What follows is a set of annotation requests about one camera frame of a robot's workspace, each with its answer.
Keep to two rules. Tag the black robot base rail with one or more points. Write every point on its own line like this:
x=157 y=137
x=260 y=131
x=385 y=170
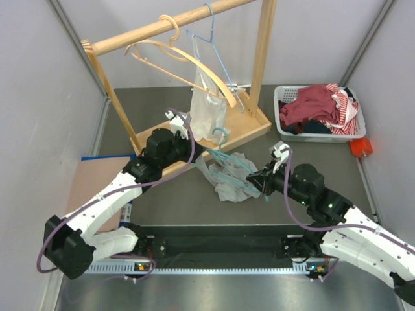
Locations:
x=225 y=246

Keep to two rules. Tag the pink red garment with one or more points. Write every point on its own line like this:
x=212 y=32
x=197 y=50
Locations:
x=312 y=103

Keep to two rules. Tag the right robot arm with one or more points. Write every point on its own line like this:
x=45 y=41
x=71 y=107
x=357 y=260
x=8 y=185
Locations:
x=340 y=229

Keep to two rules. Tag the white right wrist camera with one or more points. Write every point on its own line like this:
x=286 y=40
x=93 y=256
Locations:
x=280 y=153

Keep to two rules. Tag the light blue wire hanger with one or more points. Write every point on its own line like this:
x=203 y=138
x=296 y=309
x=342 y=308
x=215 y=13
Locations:
x=220 y=61

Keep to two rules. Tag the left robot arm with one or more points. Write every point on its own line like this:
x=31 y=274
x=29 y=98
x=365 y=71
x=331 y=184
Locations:
x=73 y=243

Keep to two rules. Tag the white laundry basket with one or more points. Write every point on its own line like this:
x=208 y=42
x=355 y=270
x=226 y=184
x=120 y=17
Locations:
x=288 y=94

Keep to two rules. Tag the red white striped garment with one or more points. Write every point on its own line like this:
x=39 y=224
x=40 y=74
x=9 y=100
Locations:
x=347 y=108

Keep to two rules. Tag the teal plastic hanger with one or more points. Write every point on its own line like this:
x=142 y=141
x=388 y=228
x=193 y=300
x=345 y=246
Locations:
x=233 y=165

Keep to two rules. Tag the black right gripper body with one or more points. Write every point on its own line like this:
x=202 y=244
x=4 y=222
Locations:
x=273 y=181

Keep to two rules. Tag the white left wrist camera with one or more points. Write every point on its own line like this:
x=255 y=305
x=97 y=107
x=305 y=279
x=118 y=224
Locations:
x=177 y=124

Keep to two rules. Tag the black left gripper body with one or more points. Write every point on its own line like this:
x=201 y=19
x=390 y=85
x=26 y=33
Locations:
x=180 y=150

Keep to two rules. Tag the white tank top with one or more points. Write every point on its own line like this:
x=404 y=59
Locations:
x=207 y=112

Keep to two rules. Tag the red plastic block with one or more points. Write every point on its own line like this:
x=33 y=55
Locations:
x=361 y=147

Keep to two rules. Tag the brown board blue frame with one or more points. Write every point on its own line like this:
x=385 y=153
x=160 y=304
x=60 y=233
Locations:
x=101 y=183

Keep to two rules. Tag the wooden hanger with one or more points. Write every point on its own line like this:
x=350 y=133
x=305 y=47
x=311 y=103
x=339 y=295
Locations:
x=219 y=89

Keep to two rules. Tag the grey tank top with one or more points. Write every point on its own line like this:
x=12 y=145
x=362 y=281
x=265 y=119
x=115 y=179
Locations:
x=227 y=181

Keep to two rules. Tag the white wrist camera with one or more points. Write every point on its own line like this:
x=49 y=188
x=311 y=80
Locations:
x=177 y=124
x=280 y=153

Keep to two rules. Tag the wooden clothes rack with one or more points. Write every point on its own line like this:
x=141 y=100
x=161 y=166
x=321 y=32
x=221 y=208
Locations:
x=244 y=119

